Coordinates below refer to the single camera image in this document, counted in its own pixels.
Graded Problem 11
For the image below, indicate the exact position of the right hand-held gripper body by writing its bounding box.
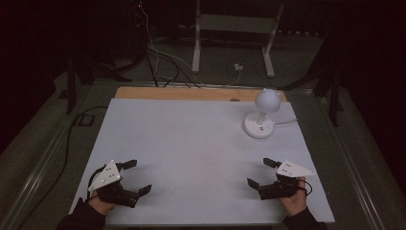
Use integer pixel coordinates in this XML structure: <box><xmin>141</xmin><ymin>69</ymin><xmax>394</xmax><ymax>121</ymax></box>
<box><xmin>257</xmin><ymin>159</ymin><xmax>316</xmax><ymax>201</ymax></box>

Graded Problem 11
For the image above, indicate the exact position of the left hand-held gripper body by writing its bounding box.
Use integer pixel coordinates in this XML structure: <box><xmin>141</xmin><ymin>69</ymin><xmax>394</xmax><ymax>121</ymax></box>
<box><xmin>87</xmin><ymin>159</ymin><xmax>141</xmax><ymax>209</ymax></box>

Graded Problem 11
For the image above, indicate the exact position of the white round-head desk lamp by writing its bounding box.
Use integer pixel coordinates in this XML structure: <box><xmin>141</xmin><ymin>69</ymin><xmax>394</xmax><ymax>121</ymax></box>
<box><xmin>243</xmin><ymin>87</ymin><xmax>283</xmax><ymax>140</ymax></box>

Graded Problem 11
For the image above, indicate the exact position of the person's right hand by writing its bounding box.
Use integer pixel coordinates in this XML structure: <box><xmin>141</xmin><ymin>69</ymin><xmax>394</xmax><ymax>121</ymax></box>
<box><xmin>279</xmin><ymin>176</ymin><xmax>309</xmax><ymax>218</ymax></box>

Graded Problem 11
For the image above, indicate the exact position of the person's left hand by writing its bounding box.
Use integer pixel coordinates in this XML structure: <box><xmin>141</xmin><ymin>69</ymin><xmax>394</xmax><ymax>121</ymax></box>
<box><xmin>87</xmin><ymin>195</ymin><xmax>116</xmax><ymax>217</ymax></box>

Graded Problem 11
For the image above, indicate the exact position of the white table cover sheet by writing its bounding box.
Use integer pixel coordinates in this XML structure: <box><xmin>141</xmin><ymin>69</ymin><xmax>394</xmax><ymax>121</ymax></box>
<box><xmin>68</xmin><ymin>97</ymin><xmax>336</xmax><ymax>227</ymax></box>

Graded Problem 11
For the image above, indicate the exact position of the black metal stand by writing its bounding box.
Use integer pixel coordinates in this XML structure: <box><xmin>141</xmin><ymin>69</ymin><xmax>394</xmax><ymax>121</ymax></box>
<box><xmin>277</xmin><ymin>30</ymin><xmax>345</xmax><ymax>127</ymax></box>
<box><xmin>64</xmin><ymin>52</ymin><xmax>145</xmax><ymax>116</ymax></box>

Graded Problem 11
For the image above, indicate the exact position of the white metal stand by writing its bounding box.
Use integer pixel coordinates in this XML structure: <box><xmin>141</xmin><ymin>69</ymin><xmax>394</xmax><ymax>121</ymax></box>
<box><xmin>191</xmin><ymin>0</ymin><xmax>285</xmax><ymax>80</ymax></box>

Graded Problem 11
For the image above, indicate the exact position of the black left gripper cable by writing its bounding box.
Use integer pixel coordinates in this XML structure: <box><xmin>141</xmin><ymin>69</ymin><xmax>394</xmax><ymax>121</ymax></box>
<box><xmin>85</xmin><ymin>166</ymin><xmax>107</xmax><ymax>201</ymax></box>

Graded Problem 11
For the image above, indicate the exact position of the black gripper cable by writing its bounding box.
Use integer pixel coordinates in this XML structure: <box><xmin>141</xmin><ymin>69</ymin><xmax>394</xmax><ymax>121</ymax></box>
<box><xmin>298</xmin><ymin>178</ymin><xmax>314</xmax><ymax>197</ymax></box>
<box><xmin>85</xmin><ymin>166</ymin><xmax>107</xmax><ymax>201</ymax></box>

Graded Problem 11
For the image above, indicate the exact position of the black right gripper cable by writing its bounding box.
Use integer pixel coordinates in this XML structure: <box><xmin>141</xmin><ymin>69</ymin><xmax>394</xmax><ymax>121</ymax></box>
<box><xmin>298</xmin><ymin>178</ymin><xmax>314</xmax><ymax>197</ymax></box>

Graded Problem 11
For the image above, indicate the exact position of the white lamp cable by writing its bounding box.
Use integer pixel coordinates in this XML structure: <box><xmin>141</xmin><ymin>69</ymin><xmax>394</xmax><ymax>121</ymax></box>
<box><xmin>273</xmin><ymin>118</ymin><xmax>300</xmax><ymax>127</ymax></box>

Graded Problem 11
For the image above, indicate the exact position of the long black floor cable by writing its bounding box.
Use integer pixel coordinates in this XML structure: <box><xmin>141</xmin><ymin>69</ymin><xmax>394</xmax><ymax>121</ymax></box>
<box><xmin>14</xmin><ymin>104</ymin><xmax>109</xmax><ymax>230</ymax></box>

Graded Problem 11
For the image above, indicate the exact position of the black rectangular floor bracket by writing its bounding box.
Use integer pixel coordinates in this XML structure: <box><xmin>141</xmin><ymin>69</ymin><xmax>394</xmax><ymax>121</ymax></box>
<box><xmin>77</xmin><ymin>113</ymin><xmax>96</xmax><ymax>127</ymax></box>

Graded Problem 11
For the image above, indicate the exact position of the metal floor rail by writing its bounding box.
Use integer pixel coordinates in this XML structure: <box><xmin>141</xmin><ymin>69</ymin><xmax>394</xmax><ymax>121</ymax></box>
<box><xmin>315</xmin><ymin>94</ymin><xmax>386</xmax><ymax>230</ymax></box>
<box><xmin>0</xmin><ymin>123</ymin><xmax>75</xmax><ymax>230</ymax></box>

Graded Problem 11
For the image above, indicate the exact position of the black floor cable bundle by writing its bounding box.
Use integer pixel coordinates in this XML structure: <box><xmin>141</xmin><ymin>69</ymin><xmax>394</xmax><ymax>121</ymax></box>
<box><xmin>143</xmin><ymin>44</ymin><xmax>202</xmax><ymax>89</ymax></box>

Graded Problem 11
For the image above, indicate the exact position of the white floor cable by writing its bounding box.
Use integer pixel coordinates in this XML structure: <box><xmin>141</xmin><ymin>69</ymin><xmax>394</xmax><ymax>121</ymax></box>
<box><xmin>139</xmin><ymin>1</ymin><xmax>243</xmax><ymax>89</ymax></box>

